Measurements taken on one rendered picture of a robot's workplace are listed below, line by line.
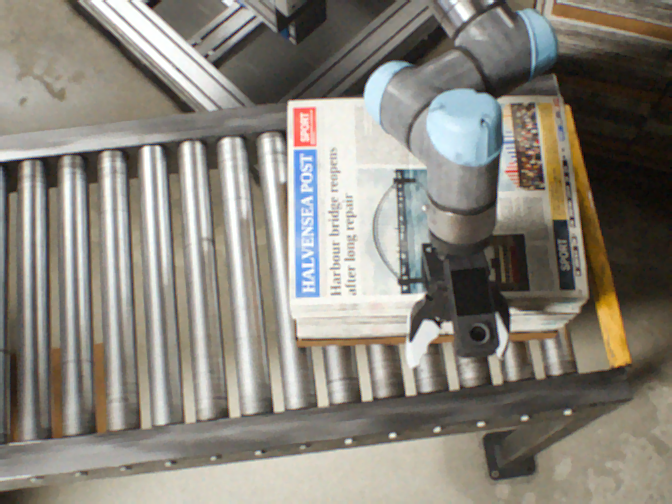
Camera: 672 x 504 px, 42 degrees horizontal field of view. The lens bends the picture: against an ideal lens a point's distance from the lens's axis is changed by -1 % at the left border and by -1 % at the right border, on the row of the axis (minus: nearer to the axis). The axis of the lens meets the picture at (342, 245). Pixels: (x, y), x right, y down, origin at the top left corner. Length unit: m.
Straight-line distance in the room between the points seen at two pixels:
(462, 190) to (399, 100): 0.13
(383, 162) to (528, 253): 0.22
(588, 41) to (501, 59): 0.90
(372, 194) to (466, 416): 0.37
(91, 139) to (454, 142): 0.76
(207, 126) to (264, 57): 0.78
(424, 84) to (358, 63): 1.21
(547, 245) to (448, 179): 0.27
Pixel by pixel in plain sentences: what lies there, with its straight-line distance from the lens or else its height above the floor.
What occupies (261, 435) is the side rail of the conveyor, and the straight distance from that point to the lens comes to 1.28.
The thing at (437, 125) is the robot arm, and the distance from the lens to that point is 0.88.
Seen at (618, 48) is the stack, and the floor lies 0.55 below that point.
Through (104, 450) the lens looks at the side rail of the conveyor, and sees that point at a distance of 1.32.
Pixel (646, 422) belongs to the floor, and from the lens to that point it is 2.22.
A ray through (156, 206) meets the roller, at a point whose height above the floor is 0.80.
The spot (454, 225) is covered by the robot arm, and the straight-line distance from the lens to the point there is 0.93.
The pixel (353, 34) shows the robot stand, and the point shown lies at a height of 0.21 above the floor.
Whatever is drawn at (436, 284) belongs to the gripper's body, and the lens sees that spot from 1.00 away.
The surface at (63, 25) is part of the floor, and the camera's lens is 2.62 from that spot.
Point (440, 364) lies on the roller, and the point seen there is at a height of 0.80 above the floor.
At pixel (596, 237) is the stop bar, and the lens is 1.39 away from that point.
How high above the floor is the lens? 2.07
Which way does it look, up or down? 70 degrees down
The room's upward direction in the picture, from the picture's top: 1 degrees clockwise
